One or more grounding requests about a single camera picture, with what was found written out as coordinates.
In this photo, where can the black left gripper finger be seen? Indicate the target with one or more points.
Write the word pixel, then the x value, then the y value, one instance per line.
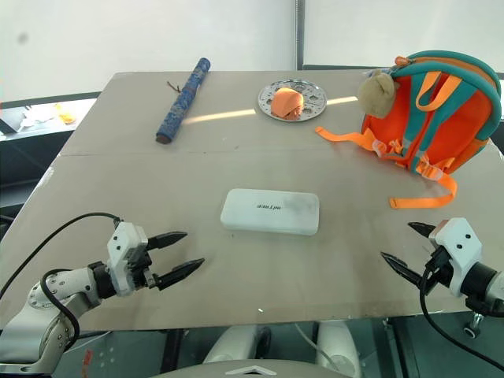
pixel 181 271
pixel 167 238

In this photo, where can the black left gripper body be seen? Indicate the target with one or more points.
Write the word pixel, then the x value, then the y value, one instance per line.
pixel 139 267

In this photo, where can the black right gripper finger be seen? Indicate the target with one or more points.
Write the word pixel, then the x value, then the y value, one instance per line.
pixel 405 269
pixel 423 229

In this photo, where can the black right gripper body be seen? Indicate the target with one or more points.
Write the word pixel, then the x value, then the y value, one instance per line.
pixel 439 271

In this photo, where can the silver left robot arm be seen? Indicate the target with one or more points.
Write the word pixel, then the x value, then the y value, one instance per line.
pixel 23 327

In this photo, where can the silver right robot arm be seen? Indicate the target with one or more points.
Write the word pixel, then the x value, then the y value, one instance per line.
pixel 492 284

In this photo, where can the white rectangular case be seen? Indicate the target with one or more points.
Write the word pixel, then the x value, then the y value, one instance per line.
pixel 269 212

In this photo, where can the orange and teal backpack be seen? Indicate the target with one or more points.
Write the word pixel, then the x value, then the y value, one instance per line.
pixel 464 118

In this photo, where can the black caster wheel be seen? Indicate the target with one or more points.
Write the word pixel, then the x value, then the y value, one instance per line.
pixel 474 325

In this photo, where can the white rounded robot leg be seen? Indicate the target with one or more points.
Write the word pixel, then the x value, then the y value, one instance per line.
pixel 338 346
pixel 236 346

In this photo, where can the grey robot torso front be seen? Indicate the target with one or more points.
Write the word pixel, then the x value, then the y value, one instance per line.
pixel 256 370

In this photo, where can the blue patterned rolled scroll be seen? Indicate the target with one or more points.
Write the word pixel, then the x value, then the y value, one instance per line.
pixel 183 102

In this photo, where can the beige plush bear charm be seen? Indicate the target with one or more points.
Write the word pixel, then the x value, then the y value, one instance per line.
pixel 376 94

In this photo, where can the black side bench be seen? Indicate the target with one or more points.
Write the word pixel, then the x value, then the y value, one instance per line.
pixel 23 157

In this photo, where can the small orange object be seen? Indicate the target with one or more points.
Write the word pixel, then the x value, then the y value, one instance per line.
pixel 65 115

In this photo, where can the silver round metal plate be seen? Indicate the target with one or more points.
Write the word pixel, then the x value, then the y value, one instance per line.
pixel 315 98

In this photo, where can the white crumpled paper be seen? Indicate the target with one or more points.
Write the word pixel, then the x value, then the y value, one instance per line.
pixel 33 120

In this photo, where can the orange crumpled cloth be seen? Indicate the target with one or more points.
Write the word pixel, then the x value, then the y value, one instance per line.
pixel 287 102

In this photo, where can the grey vertical metal pole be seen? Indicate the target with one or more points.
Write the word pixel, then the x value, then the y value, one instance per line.
pixel 300 31

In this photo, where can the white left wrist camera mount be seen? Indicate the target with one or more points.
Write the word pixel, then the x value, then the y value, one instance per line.
pixel 124 240

